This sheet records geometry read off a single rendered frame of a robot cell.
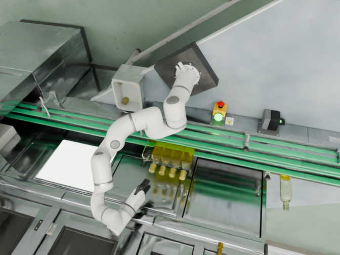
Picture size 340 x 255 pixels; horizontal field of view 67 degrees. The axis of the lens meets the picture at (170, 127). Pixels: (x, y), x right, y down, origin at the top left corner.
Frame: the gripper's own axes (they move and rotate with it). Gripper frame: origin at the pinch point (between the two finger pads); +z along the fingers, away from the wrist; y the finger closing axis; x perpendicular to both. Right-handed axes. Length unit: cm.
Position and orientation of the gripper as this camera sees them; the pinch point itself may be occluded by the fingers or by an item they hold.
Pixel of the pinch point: (145, 185)
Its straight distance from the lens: 140.5
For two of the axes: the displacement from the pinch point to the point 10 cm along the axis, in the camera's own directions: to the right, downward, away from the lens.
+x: -8.6, -3.7, 3.5
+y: 0.0, -6.9, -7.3
